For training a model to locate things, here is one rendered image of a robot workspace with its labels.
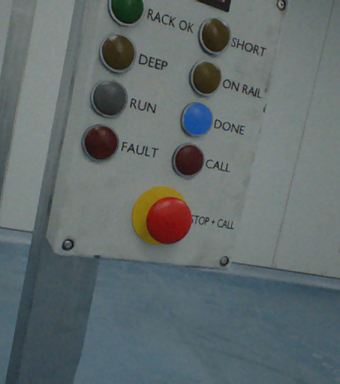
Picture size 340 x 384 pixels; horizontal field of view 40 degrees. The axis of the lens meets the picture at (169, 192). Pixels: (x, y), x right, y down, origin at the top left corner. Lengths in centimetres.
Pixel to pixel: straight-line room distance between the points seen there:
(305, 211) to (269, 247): 46
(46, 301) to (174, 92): 23
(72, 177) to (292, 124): 390
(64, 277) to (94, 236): 8
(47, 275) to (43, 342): 7
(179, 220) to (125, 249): 6
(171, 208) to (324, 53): 407
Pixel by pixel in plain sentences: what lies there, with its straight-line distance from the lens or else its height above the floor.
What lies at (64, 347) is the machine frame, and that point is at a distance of 50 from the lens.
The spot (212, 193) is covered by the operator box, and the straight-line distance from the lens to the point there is 43.
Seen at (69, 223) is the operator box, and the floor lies 89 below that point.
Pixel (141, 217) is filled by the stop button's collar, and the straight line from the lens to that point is 40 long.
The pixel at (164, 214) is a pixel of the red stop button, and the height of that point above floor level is 91.
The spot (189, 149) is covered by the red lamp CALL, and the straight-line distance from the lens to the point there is 40.
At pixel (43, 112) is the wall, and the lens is 376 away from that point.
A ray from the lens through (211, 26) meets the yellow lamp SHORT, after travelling 42.
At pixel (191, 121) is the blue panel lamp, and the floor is 99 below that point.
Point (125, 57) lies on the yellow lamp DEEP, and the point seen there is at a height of 102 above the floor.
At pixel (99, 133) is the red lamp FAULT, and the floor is 96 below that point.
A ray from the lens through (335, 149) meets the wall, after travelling 445.
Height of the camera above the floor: 96
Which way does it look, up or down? 5 degrees down
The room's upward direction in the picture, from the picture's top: 12 degrees clockwise
